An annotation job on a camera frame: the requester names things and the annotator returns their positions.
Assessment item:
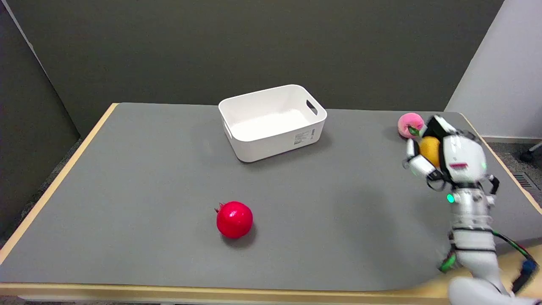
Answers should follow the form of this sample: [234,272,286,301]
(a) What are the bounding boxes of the orange fruit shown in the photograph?
[418,136,441,169]

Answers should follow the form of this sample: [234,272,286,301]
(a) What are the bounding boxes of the red toy pomegranate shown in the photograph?
[215,201,254,239]

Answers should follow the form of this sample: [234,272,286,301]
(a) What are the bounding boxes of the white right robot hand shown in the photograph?
[401,114,500,196]

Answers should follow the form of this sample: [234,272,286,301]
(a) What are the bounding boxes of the white plastic storage box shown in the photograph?
[218,84,328,163]

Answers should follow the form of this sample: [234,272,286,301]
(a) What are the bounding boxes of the pink toy peach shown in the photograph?
[397,112,425,139]

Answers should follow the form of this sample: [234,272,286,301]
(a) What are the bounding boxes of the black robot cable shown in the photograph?
[491,230,540,294]

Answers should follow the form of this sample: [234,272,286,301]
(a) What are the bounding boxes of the grey table mat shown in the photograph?
[0,103,542,292]

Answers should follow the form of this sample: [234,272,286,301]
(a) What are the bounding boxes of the black chair base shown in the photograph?
[520,143,542,163]

